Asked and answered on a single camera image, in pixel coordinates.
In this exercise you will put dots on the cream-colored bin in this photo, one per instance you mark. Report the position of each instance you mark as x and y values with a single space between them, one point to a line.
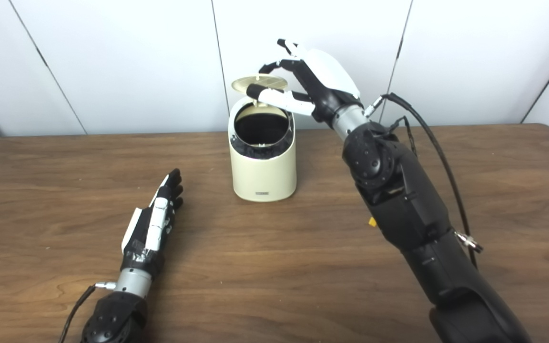
265 176

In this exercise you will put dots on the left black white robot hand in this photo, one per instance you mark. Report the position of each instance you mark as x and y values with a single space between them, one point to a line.
156 228

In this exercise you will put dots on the round cream bin lid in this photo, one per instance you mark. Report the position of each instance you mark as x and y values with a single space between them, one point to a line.
250 82

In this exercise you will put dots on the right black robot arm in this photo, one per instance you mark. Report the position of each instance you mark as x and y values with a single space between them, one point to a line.
408 205

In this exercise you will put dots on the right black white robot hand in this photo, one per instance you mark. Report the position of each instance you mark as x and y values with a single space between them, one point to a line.
329 71

